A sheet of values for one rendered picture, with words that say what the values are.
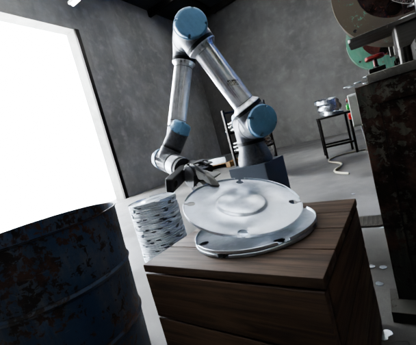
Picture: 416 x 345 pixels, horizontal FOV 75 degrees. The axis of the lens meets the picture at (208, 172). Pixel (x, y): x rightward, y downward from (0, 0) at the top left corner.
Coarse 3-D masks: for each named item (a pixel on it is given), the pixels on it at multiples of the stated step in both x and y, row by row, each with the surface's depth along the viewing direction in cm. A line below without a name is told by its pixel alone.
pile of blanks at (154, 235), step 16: (144, 208) 151; (160, 208) 152; (176, 208) 160; (144, 224) 152; (160, 224) 152; (176, 224) 157; (144, 240) 157; (160, 240) 153; (176, 240) 156; (144, 256) 159
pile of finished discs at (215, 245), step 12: (300, 216) 63; (312, 216) 61; (288, 228) 58; (300, 228) 56; (312, 228) 55; (204, 240) 64; (216, 240) 62; (228, 240) 60; (240, 240) 58; (252, 240) 56; (264, 240) 55; (276, 240) 55; (288, 240) 52; (204, 252) 58; (216, 252) 55; (228, 252) 53; (240, 252) 52; (252, 252) 53; (264, 252) 51
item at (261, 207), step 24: (192, 192) 74; (216, 192) 73; (240, 192) 71; (264, 192) 71; (288, 192) 70; (192, 216) 63; (216, 216) 62; (240, 216) 61; (264, 216) 61; (288, 216) 60
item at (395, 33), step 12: (396, 24) 77; (408, 24) 77; (360, 36) 82; (372, 36) 84; (384, 36) 88; (396, 36) 80; (408, 36) 78; (396, 48) 82; (408, 48) 79; (396, 60) 82; (408, 60) 79
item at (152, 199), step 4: (164, 192) 177; (168, 192) 176; (152, 196) 178; (156, 196) 168; (160, 196) 163; (164, 196) 162; (168, 196) 156; (140, 200) 175; (144, 200) 166; (148, 200) 162; (152, 200) 159; (156, 200) 158; (160, 200) 152; (132, 204) 167; (136, 204) 163; (140, 204) 158; (144, 204) 150; (148, 204) 150
